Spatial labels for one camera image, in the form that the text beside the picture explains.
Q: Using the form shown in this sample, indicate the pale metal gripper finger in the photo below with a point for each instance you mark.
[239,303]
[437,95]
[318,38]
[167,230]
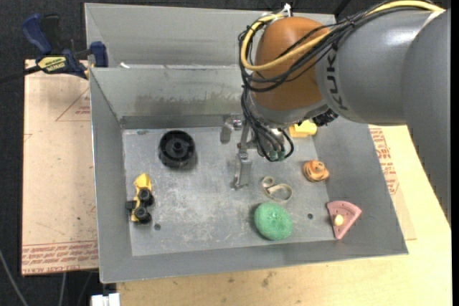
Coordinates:
[226,132]
[243,172]

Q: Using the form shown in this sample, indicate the yellow block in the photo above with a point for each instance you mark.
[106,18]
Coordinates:
[305,129]

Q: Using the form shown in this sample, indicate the beige rubber band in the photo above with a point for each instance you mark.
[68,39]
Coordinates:
[278,192]

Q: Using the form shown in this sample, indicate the grey metal bin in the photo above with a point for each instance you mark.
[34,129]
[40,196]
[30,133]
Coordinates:
[201,197]

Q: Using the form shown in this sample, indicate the black ribbed round spool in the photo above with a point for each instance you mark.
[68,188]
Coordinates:
[177,149]

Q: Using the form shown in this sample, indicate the orange striped toy animal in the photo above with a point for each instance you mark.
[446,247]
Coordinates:
[315,171]

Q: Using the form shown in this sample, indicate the green round sponge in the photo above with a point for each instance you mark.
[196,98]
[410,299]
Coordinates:
[273,220]

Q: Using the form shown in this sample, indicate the pink toy wedge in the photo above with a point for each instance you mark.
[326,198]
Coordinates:
[340,213]

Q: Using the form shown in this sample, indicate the yellow toy truck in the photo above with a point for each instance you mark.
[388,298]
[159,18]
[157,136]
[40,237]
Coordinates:
[142,190]

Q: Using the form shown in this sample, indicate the small white curved piece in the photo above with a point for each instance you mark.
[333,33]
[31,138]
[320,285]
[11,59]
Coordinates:
[125,64]

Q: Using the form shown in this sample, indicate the brown cardboard board, red print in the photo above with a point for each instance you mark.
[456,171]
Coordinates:
[57,168]

